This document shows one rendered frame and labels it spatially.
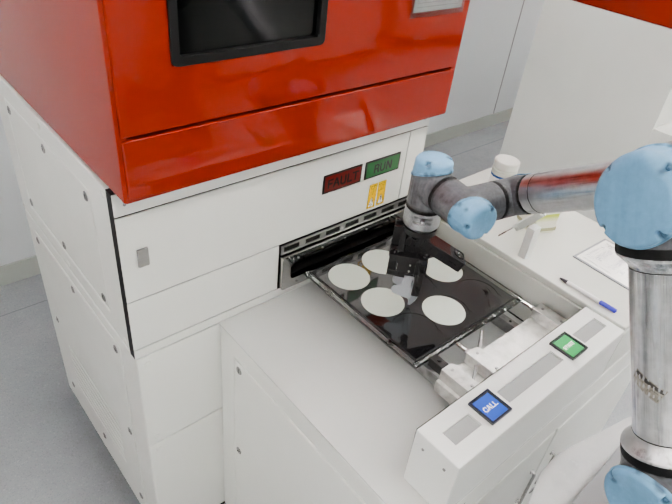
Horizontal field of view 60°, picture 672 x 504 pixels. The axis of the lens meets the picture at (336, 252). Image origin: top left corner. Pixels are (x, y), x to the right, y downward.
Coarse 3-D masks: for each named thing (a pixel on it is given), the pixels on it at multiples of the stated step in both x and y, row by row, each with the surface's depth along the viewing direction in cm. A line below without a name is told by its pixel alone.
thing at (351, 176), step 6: (354, 168) 136; (360, 168) 138; (336, 174) 133; (342, 174) 135; (348, 174) 136; (354, 174) 137; (330, 180) 133; (336, 180) 134; (342, 180) 136; (348, 180) 137; (354, 180) 139; (330, 186) 134; (336, 186) 135; (342, 186) 137; (324, 192) 134
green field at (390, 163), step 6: (396, 156) 145; (372, 162) 140; (378, 162) 141; (384, 162) 143; (390, 162) 144; (396, 162) 146; (372, 168) 141; (378, 168) 142; (384, 168) 144; (390, 168) 146; (366, 174) 140; (372, 174) 142
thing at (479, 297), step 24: (384, 240) 153; (336, 264) 142; (360, 264) 143; (336, 288) 135; (432, 288) 138; (456, 288) 139; (480, 288) 140; (360, 312) 129; (408, 312) 131; (480, 312) 133; (408, 336) 124; (432, 336) 125
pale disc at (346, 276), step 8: (344, 264) 143; (352, 264) 143; (336, 272) 140; (344, 272) 140; (352, 272) 140; (360, 272) 141; (336, 280) 137; (344, 280) 138; (352, 280) 138; (360, 280) 138; (368, 280) 138; (344, 288) 135; (352, 288) 135; (360, 288) 136
